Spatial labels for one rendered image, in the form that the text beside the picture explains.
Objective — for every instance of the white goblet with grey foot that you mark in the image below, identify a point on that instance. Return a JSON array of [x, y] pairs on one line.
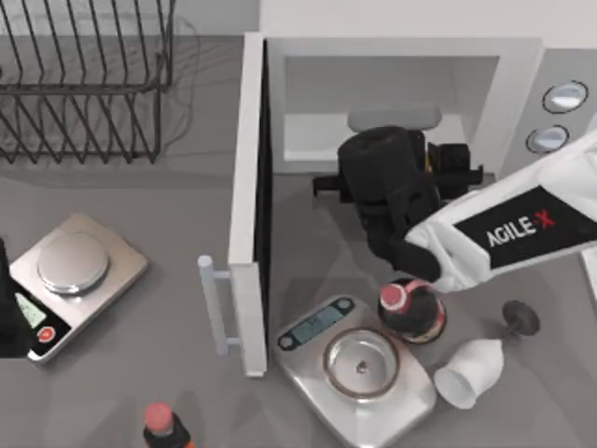
[[471, 368]]

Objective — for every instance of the small microwave knob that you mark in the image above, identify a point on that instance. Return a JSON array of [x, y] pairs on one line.
[[546, 139]]

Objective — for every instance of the white microwave door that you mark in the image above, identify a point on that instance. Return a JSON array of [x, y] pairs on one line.
[[245, 186]]

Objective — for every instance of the dark bottle with orange label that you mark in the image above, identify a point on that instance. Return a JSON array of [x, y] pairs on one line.
[[163, 424]]

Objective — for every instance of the large microwave knob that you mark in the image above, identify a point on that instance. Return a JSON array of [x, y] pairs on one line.
[[563, 96]]

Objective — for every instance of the silver scale with round dish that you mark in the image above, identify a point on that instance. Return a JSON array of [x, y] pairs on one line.
[[368, 373]]

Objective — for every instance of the pale microwave oven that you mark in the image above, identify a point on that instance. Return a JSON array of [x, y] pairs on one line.
[[517, 60]]

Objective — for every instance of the silver scale with black panel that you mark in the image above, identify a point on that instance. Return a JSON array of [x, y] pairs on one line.
[[74, 266]]

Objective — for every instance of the dark bottle with red cap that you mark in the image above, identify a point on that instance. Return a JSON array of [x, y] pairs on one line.
[[410, 308]]

